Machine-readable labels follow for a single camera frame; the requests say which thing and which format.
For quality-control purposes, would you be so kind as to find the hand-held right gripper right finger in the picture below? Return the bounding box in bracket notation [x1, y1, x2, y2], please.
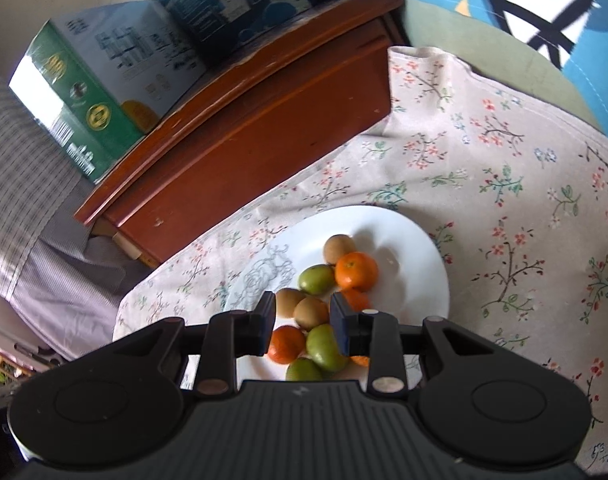
[330, 291, 492, 395]

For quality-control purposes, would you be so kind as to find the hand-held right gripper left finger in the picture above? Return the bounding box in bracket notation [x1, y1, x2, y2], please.
[111, 291, 277, 397]

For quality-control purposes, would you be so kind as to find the green jujube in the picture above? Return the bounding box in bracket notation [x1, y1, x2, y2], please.
[298, 265, 337, 296]
[285, 357, 325, 382]
[306, 323, 349, 373]

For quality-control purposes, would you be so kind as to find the brown kiwi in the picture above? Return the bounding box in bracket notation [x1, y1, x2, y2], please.
[324, 234, 357, 266]
[275, 287, 307, 318]
[294, 296, 331, 332]

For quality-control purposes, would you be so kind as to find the white plate with rose print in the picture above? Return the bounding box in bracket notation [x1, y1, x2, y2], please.
[223, 205, 451, 396]

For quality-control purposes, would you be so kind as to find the cardboard box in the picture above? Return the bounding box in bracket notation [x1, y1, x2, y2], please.
[91, 230, 157, 267]

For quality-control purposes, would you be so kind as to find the brown wooden nightstand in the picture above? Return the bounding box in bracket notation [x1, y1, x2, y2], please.
[74, 0, 405, 268]

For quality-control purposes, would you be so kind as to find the floral tablecloth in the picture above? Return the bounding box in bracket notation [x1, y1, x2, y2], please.
[112, 46, 608, 476]

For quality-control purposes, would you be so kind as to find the grey checked bedsheet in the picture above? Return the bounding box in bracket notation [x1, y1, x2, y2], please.
[0, 55, 155, 361]

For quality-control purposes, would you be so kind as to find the green printed box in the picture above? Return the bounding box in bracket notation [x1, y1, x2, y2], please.
[8, 0, 209, 185]

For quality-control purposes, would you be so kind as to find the dark blue printed box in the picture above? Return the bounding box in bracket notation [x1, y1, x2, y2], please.
[144, 0, 342, 68]

